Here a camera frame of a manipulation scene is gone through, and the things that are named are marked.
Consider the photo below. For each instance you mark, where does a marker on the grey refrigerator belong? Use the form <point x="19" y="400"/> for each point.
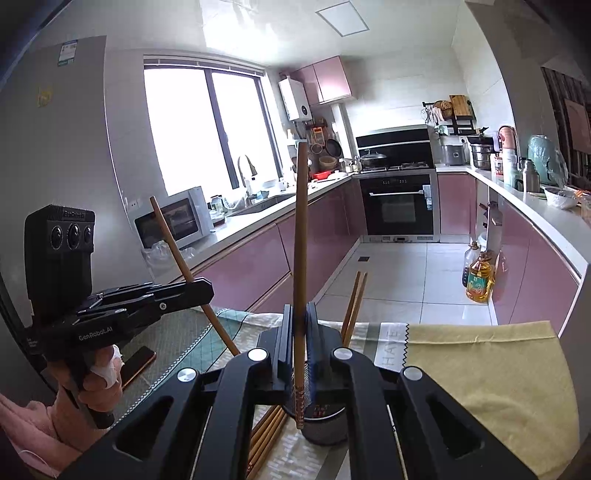
<point x="69" y="138"/>

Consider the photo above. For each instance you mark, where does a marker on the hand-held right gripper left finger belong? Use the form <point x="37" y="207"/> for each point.
<point x="288" y="332"/>

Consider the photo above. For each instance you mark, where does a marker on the wok with glass lid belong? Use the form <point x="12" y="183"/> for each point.
<point x="373" y="159"/>

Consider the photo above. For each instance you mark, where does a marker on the person's left forearm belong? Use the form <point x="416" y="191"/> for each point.
<point x="27" y="434"/>

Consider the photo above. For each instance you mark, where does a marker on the pink base cabinets long run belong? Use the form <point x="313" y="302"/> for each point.
<point x="258" y="258"/>

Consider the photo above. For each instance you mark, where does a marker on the red-tipped wooden chopstick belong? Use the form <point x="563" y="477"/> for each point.
<point x="300" y="230"/>
<point x="173" y="244"/>
<point x="351" y="307"/>

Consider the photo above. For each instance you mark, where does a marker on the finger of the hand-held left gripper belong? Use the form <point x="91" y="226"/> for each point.
<point x="180" y="295"/>

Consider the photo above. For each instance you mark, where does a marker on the white water heater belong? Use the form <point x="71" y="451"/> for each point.
<point x="295" y="99"/>

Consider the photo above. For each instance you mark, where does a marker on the white bowl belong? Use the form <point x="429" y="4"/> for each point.
<point x="561" y="198"/>

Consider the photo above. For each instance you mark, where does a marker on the patterned yellow green tablecloth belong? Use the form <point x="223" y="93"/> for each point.
<point x="461" y="378"/>

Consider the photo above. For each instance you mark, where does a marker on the black range hood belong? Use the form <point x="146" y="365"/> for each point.
<point x="392" y="141"/>

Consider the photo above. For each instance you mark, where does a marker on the bunch of wooden chopsticks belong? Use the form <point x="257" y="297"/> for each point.
<point x="265" y="438"/>

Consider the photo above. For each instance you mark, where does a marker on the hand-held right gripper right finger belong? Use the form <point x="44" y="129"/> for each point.
<point x="311" y="332"/>

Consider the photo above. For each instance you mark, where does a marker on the grey rice cooker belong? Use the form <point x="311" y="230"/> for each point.
<point x="455" y="156"/>

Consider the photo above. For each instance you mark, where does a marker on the dark liquid plastic bottle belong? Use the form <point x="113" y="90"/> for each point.
<point x="468" y="267"/>

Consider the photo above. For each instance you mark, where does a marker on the kitchen sink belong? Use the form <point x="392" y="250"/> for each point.
<point x="263" y="203"/>

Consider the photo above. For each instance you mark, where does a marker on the clear plastic bag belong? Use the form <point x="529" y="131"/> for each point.
<point x="161" y="258"/>

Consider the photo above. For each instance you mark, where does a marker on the dark smartphone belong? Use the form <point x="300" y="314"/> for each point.
<point x="138" y="362"/>

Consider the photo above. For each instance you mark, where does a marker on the person's left hand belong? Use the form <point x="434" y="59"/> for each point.
<point x="104" y="392"/>

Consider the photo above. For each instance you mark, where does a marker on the kitchen window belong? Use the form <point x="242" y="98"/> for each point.
<point x="184" y="129"/>

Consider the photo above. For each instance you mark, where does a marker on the pair of chopsticks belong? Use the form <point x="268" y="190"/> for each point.
<point x="358" y="307"/>

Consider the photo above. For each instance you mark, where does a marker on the red basin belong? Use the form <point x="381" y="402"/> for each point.
<point x="321" y="175"/>

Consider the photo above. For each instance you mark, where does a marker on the pink wall cabinet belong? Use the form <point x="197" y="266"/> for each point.
<point x="328" y="81"/>

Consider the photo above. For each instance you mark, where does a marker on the hanging frying pan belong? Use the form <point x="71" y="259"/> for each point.
<point x="334" y="147"/>

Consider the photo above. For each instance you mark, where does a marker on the stainless steel stock pot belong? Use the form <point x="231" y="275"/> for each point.
<point x="482" y="154"/>

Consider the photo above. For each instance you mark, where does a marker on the white microwave oven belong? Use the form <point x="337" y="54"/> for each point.
<point x="194" y="217"/>

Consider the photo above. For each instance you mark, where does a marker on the dark slatted partition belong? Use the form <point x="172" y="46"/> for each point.
<point x="568" y="120"/>

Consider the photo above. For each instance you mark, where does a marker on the yellow cooking oil bottle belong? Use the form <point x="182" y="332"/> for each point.
<point x="480" y="279"/>

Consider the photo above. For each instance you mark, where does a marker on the square ceiling light panel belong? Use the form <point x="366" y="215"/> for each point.
<point x="344" y="11"/>

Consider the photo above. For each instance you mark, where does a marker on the pink base cabinets curved run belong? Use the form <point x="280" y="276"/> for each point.
<point x="526" y="263"/>

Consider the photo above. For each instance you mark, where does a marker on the black mesh utensil holder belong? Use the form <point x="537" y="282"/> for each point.
<point x="323" y="429"/>

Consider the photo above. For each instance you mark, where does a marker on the steel thermos flask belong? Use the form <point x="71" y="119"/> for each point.
<point x="530" y="177"/>

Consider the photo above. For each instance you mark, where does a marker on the gas stove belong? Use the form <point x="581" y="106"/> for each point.
<point x="411" y="166"/>

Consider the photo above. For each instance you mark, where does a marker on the pink kettle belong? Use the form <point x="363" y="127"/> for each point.
<point x="507" y="137"/>

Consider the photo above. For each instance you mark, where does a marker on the built-in black oven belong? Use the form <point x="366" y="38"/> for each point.
<point x="399" y="207"/>

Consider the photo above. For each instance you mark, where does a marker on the steel kitchen faucet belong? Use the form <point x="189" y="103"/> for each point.
<point x="241" y="170"/>

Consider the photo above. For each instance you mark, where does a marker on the black rack with cutting boards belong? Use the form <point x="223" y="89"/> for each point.
<point x="457" y="113"/>

